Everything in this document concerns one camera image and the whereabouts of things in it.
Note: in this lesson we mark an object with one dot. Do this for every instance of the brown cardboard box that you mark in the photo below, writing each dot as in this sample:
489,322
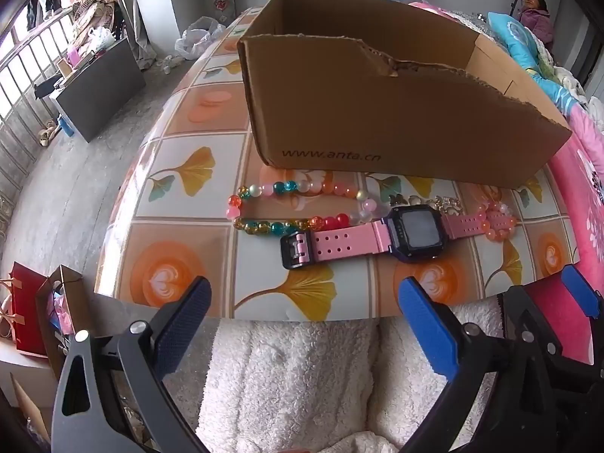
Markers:
377,118

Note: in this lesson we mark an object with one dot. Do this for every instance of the white fleece robe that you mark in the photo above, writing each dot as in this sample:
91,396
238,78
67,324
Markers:
292,377

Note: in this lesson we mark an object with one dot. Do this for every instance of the metal window railing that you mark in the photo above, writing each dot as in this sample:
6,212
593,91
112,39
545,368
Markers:
28,56

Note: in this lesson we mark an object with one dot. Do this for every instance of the red paper bag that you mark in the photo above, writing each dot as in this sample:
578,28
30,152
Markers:
26,311

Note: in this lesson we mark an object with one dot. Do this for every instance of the grey cabinet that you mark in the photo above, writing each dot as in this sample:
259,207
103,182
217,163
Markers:
104,89

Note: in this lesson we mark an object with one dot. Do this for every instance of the beige sandals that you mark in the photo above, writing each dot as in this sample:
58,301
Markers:
47,134

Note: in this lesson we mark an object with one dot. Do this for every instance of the blue printed quilt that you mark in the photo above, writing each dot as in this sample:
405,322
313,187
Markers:
514,37

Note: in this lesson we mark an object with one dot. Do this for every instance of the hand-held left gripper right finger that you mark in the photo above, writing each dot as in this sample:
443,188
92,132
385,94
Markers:
427,325

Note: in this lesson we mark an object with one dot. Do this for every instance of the grey patterned pillow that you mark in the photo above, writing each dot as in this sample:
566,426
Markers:
474,23

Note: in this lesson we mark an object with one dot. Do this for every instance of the brown paper bag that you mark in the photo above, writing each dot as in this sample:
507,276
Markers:
71,288

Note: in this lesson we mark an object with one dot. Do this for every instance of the white plastic bag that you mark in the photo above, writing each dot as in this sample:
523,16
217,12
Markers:
198,37

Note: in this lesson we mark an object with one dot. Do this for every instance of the white crumpled bedding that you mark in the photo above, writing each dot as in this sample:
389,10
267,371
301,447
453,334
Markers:
566,78

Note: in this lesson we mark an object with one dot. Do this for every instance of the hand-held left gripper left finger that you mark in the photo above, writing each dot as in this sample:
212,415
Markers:
184,321

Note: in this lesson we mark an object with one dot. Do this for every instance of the silver abacus charm with bead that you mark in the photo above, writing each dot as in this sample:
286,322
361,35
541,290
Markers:
448,203

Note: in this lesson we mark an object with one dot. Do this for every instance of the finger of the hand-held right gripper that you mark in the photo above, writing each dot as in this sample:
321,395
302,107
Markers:
516,314
580,290

